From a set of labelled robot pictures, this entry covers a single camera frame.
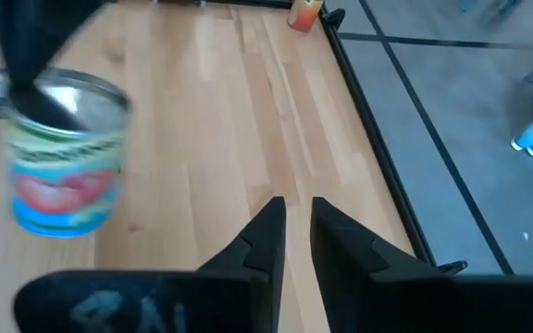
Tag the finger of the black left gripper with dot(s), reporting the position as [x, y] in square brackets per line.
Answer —
[40, 37]

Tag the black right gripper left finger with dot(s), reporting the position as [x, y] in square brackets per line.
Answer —
[262, 250]

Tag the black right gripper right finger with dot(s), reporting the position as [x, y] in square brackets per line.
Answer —
[345, 259]

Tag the can blue red label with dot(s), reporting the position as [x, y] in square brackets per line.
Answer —
[63, 194]

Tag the can with orange label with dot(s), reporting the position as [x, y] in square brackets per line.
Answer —
[303, 16]

